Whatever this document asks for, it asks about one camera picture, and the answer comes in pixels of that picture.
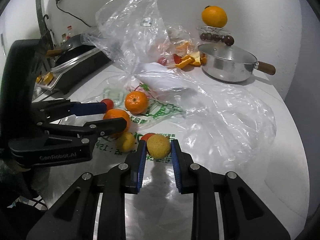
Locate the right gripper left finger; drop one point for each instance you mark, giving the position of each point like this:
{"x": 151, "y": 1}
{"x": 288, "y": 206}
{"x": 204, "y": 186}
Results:
{"x": 94, "y": 204}

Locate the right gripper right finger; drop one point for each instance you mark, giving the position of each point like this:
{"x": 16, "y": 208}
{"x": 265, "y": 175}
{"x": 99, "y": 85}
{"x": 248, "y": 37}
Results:
{"x": 244, "y": 214}

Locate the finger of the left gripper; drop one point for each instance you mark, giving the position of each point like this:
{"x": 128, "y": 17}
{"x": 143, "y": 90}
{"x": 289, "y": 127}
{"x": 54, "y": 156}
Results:
{"x": 52, "y": 110}
{"x": 100, "y": 128}

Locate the cherry tomato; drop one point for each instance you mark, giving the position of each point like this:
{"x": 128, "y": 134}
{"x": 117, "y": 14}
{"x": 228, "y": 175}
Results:
{"x": 109, "y": 104}
{"x": 146, "y": 136}

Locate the mandarin orange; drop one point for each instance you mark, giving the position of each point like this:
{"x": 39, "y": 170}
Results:
{"x": 120, "y": 119}
{"x": 136, "y": 102}

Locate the yellow small fruit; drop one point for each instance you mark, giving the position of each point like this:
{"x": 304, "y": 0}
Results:
{"x": 158, "y": 146}
{"x": 126, "y": 142}

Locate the induction cooker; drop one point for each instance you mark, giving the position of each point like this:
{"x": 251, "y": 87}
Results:
{"x": 72, "y": 67}

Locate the black wok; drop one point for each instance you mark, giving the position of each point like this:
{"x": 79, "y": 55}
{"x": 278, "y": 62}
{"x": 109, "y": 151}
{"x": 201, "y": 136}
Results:
{"x": 71, "y": 49}

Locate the black umbrella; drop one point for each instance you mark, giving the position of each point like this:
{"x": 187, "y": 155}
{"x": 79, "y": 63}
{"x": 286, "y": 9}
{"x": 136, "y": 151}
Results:
{"x": 47, "y": 35}

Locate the red label bottle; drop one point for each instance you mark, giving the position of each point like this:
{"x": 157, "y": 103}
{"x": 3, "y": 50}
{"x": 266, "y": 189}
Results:
{"x": 69, "y": 33}

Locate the printed plastic bag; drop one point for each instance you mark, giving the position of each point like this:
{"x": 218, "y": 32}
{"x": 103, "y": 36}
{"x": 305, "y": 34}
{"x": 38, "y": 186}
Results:
{"x": 223, "y": 127}

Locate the clear plastic bag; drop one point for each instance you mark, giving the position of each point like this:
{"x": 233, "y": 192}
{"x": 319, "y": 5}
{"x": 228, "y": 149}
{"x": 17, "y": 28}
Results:
{"x": 130, "y": 32}

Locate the orange peel pile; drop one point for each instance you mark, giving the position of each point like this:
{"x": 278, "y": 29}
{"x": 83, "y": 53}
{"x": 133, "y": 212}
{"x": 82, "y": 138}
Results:
{"x": 190, "y": 58}

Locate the small steel saucepan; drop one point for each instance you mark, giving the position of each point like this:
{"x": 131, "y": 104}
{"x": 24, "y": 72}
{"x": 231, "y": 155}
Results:
{"x": 231, "y": 64}

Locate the clear box of dates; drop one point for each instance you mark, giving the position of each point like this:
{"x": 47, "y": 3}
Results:
{"x": 212, "y": 34}

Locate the large orange on box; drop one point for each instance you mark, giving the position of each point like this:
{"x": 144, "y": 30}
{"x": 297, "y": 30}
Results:
{"x": 214, "y": 16}

